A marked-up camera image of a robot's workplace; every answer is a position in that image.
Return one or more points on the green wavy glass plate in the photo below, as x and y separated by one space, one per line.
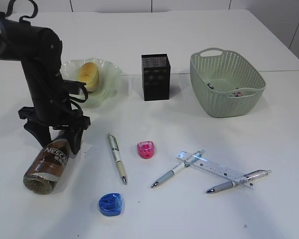
108 78

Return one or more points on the sugar dusted bread loaf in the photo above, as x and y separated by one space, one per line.
89 74

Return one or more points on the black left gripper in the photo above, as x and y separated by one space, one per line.
57 113

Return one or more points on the white green ballpoint pen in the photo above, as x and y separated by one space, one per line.
117 158

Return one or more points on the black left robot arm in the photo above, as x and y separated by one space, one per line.
38 49

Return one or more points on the black mesh pen holder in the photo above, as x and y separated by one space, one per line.
155 77

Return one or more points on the transparent plastic ruler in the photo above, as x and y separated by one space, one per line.
219 170

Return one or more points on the blue lead refill case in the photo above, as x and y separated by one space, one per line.
111 205

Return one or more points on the brown Nescafe coffee bottle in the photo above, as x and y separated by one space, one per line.
47 168

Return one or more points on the pink lead refill case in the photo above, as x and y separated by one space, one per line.
146 149

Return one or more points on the clear grey gel pen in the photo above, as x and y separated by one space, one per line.
245 180

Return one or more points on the green plastic woven basket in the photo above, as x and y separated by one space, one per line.
228 72

